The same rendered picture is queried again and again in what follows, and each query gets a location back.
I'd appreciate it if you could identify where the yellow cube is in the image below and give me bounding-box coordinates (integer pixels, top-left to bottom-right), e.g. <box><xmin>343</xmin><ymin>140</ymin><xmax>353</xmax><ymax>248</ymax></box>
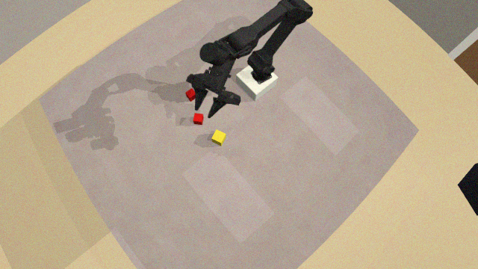
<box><xmin>211</xmin><ymin>130</ymin><xmax>226</xmax><ymax>146</ymax></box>

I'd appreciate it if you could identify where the red cube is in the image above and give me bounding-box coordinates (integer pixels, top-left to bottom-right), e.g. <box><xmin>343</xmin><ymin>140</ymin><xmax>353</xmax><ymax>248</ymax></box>
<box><xmin>193</xmin><ymin>113</ymin><xmax>203</xmax><ymax>125</ymax></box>
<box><xmin>185</xmin><ymin>88</ymin><xmax>195</xmax><ymax>101</ymax></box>

